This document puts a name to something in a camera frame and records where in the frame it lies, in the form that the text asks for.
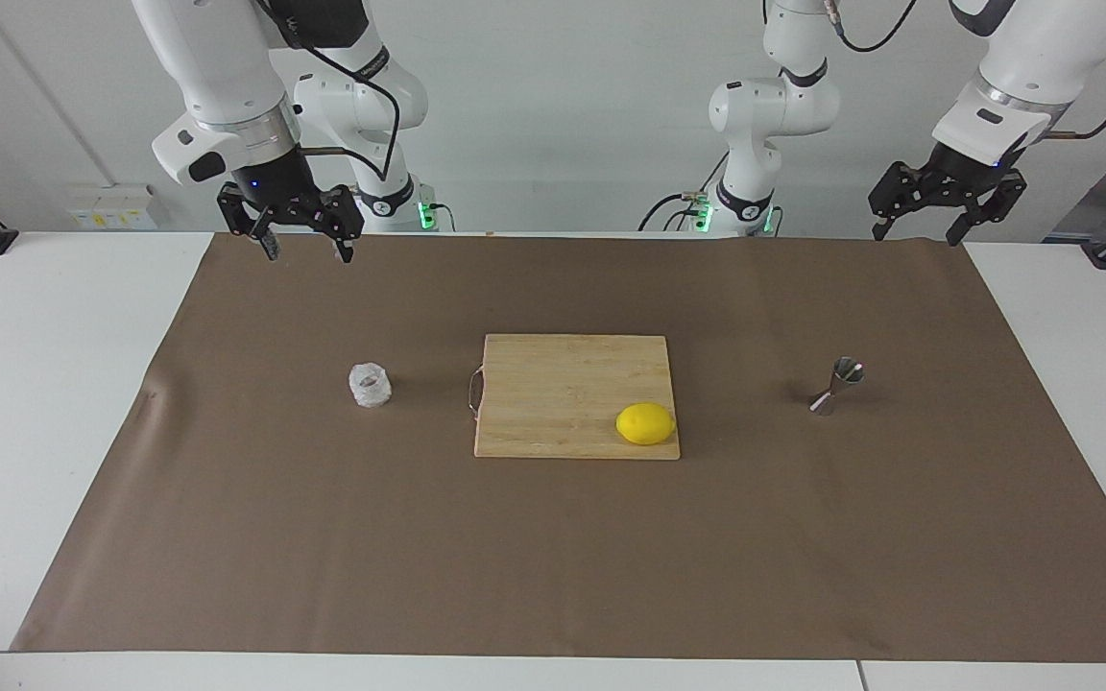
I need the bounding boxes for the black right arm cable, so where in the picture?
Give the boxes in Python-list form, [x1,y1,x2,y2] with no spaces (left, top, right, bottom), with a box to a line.
[260,0,402,183]

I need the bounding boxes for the white wall socket box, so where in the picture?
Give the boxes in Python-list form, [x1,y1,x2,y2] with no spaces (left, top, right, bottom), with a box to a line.
[66,184,160,231]

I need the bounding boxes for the small clear glass cup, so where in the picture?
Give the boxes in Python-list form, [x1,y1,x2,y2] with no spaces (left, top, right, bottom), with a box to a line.
[349,362,393,411]

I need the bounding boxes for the steel double jigger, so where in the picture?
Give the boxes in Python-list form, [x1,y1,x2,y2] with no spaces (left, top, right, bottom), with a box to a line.
[808,357,866,417]

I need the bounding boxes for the wooden cutting board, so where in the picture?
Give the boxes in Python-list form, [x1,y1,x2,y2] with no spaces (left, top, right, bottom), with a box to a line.
[468,333,682,462]

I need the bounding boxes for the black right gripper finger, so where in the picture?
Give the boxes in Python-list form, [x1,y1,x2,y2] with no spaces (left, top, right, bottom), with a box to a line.
[217,182,282,262]
[308,187,365,264]

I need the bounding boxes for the yellow lemon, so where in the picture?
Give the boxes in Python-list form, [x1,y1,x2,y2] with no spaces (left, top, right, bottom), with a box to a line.
[615,402,678,446]

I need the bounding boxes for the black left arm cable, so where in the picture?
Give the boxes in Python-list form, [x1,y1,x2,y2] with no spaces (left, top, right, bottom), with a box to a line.
[827,0,1106,142]

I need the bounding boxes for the brown paper table mat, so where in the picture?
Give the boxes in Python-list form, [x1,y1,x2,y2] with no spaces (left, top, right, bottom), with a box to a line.
[11,233,1106,663]

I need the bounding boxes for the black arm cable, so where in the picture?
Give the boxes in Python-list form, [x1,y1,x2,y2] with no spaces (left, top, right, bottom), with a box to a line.
[260,0,402,183]
[827,0,1106,142]

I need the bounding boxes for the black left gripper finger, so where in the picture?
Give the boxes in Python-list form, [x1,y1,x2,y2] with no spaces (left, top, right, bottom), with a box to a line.
[945,171,1028,248]
[868,161,928,241]

